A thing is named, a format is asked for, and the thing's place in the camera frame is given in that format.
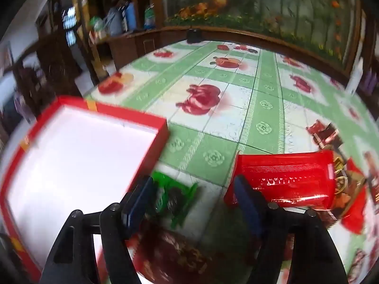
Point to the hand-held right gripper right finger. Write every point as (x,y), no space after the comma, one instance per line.
(248,210)

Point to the red snack packet gold print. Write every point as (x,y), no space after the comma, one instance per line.
(284,171)

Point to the grey bag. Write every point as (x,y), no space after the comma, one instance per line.
(114,22)

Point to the green and white bag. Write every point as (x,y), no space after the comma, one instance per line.
(149,16)

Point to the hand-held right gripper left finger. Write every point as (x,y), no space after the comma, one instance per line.
(139,204)

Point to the blue bag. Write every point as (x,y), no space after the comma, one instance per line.
(130,16)

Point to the black object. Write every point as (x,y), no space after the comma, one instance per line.
(194,35)

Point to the green fruit print tablecloth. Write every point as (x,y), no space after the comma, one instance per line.
(260,103)

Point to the dark wooden furniture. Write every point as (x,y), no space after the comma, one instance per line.
(44,65)

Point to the glass tank with artificial plants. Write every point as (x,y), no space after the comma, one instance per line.
(266,6)

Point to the window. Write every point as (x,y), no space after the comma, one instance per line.
(69,20)

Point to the wooden sideboard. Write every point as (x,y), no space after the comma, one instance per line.
(130,47)

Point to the green snack packet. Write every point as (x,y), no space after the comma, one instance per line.
(177,196)

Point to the red gift box white inside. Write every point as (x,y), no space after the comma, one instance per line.
(74,159)

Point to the red snack packet dark picture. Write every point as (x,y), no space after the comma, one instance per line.
(351,195)

